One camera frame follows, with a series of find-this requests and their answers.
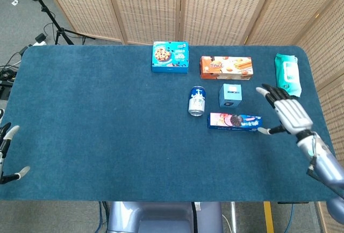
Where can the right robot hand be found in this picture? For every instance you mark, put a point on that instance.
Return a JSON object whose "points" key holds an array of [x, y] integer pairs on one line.
{"points": [[291, 114]]}

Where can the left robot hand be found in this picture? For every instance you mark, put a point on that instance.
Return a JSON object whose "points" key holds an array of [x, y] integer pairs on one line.
{"points": [[4, 147]]}

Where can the small light blue box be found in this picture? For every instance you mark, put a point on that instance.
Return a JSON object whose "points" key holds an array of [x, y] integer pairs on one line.
{"points": [[230, 95]]}

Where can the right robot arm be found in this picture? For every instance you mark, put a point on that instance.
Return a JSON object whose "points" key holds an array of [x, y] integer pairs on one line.
{"points": [[322, 163]]}

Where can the orange biscuit box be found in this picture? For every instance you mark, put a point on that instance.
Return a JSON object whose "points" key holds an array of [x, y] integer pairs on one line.
{"points": [[226, 67]]}

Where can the teal wet wipes pack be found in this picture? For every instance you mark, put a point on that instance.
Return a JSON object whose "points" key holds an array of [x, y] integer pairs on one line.
{"points": [[287, 74]]}

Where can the blue sandwich cookie box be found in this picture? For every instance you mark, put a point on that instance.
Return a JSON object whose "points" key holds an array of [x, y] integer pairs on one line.
{"points": [[233, 121]]}

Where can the blue and white drink can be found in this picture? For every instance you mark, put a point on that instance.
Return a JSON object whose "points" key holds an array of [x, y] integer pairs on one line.
{"points": [[197, 101]]}

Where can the blue table mat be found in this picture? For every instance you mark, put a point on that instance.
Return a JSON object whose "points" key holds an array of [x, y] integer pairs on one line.
{"points": [[107, 122]]}

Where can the white power strip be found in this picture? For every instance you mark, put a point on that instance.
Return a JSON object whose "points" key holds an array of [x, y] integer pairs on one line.
{"points": [[40, 40]]}

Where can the wooden folding screen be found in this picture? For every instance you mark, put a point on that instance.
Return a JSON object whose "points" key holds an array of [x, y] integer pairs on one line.
{"points": [[215, 7]]}

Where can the blue chocolate chip cookie box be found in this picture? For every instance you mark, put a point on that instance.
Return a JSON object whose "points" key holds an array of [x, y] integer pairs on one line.
{"points": [[170, 56]]}

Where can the black tripod stand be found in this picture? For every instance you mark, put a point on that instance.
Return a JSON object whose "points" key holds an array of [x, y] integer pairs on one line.
{"points": [[45, 12]]}

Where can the robot torso base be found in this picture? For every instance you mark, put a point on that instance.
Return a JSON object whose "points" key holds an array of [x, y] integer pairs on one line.
{"points": [[164, 217]]}

